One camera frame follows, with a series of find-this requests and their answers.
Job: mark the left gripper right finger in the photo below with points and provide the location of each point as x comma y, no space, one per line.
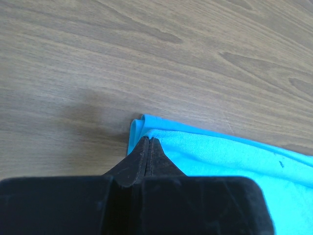
158,164

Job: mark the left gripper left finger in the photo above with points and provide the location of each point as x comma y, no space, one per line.
132,168

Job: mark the turquoise t shirt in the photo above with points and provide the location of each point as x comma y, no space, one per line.
285,177

